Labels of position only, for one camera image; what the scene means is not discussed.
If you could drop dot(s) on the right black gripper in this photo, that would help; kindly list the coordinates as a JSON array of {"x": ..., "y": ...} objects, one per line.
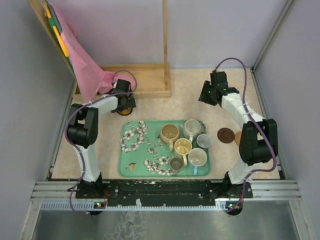
[{"x": 203, "y": 97}]

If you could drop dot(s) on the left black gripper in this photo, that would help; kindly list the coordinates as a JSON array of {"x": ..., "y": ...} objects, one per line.
[{"x": 129, "y": 103}]

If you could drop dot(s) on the dark brown wooden coaster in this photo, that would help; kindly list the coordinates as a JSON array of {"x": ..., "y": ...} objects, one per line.
[{"x": 226, "y": 135}]

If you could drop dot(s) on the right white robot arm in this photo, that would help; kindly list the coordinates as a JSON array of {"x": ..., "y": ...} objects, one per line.
[{"x": 259, "y": 136}]

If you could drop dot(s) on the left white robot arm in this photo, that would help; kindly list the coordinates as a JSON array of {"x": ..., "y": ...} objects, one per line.
[{"x": 82, "y": 126}]

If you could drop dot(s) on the small blue-grey cup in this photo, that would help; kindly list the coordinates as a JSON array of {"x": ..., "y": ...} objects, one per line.
[{"x": 204, "y": 141}]

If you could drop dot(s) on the light woven coaster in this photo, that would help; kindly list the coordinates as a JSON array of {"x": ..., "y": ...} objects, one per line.
[{"x": 237, "y": 137}]

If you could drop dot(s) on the small grey cup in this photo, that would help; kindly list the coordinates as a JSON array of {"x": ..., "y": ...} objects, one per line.
[{"x": 176, "y": 164}]

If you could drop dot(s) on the pink cloth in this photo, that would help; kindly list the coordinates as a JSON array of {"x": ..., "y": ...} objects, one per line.
[{"x": 91, "y": 79}]

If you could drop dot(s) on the white grey mug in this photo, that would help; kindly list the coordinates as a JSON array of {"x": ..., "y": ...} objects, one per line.
[{"x": 191, "y": 129}]

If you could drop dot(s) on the beige mug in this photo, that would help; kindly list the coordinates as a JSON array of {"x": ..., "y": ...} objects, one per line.
[{"x": 169, "y": 134}]

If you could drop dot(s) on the green floral tray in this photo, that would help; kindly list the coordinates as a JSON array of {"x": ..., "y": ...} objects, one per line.
[{"x": 142, "y": 154}]

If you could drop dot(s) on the yellow mug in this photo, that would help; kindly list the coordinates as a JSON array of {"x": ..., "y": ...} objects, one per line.
[{"x": 182, "y": 148}]

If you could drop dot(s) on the light blue mug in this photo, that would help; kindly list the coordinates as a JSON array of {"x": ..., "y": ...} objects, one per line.
[{"x": 197, "y": 158}]

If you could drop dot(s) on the yellow green hanger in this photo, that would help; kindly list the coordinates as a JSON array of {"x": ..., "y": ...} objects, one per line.
[{"x": 55, "y": 25}]

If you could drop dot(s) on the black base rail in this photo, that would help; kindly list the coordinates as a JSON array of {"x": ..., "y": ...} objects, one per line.
[{"x": 160, "y": 193}]

